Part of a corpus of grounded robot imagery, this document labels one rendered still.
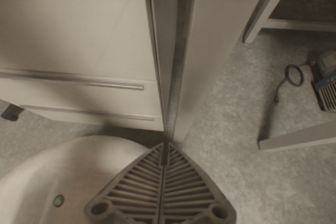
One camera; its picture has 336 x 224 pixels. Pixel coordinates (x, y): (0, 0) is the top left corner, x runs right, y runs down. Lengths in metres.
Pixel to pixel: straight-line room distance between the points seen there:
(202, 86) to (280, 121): 0.83
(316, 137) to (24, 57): 0.76
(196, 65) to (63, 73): 0.24
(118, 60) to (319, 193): 1.03
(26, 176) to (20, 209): 0.07
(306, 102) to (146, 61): 1.09
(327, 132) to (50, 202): 0.84
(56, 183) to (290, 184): 0.99
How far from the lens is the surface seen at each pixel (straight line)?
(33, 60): 0.32
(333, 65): 1.25
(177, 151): 0.16
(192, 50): 0.17
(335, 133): 0.62
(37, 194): 0.56
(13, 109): 1.15
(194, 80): 0.21
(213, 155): 0.79
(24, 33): 0.27
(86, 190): 0.52
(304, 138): 0.68
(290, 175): 0.97
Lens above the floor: 0.75
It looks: 68 degrees down
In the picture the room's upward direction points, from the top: 1 degrees counter-clockwise
